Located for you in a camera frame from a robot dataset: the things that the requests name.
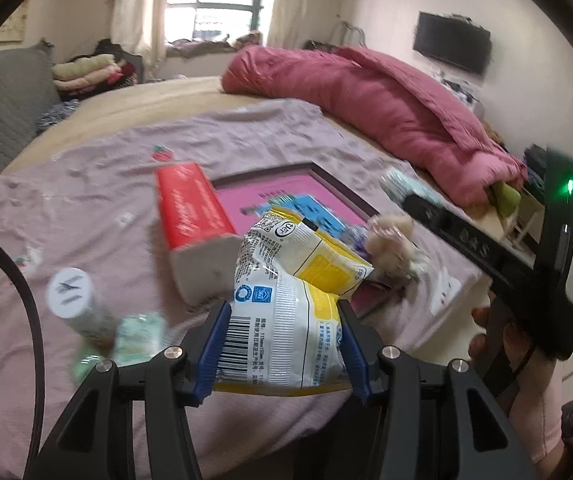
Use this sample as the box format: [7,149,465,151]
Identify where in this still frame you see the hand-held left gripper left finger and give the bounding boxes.
[24,300,232,480]

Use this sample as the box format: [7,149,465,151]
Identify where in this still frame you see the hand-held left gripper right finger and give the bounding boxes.
[337,300,537,480]

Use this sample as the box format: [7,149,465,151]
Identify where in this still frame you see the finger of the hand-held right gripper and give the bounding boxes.
[403,194,450,233]

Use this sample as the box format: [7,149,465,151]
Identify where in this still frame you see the green floral tissue pack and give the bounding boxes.
[381,167,433,207]
[114,312,168,367]

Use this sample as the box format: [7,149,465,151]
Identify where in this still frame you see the beige plush toy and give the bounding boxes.
[367,212,420,273]

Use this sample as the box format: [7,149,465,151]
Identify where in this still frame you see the yellow white snack bag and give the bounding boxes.
[214,205,375,396]

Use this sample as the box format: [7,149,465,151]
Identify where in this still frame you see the purple box lid tray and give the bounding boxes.
[209,161,417,321]

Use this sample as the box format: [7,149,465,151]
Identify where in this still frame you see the person's right forearm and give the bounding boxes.
[509,360,567,466]

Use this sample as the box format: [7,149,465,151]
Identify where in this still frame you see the person's right hand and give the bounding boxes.
[469,305,561,386]

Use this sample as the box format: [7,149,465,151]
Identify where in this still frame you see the white bedside table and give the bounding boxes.
[467,187,545,261]

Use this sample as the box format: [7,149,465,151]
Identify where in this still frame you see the crumpled blue white wrapper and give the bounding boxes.
[341,225,375,261]

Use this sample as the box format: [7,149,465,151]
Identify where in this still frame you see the green cloth item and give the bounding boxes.
[489,180,522,218]

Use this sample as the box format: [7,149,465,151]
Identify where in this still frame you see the red quilt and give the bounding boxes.
[220,44,530,206]

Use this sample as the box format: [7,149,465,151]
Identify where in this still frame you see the pink picture book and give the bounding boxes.
[215,172,367,241]

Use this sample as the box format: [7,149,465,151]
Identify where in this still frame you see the red tissue pack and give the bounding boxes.
[154,161,247,306]

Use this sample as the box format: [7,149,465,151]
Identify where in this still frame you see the metal rack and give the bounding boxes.
[334,17,367,46]

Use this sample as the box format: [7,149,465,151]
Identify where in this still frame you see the lavender printed sheet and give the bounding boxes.
[0,99,482,480]

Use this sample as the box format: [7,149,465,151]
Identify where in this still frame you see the cream curtain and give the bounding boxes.
[111,0,170,68]
[266,0,312,48]

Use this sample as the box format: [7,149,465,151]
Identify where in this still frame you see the beige bed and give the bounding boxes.
[1,76,407,176]

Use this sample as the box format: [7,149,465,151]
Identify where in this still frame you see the clothes on windowsill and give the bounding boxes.
[166,32,262,58]

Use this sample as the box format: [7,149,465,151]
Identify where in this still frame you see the dark patterned cloth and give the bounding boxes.
[35,99,81,131]

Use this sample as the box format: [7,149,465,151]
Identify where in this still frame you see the dark framed window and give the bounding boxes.
[166,0,270,46]

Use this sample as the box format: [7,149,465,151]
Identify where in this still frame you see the stack of folded clothes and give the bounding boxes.
[51,40,142,93]

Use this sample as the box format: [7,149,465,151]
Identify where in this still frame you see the grey quilted headboard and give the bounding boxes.
[0,47,62,221]

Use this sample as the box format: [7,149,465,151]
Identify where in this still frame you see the black wall television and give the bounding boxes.
[413,10,492,77]

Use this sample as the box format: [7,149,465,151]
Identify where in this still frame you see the black cable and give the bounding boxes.
[0,225,47,480]

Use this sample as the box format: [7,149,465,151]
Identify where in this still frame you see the floral wall poster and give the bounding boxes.
[0,0,32,43]

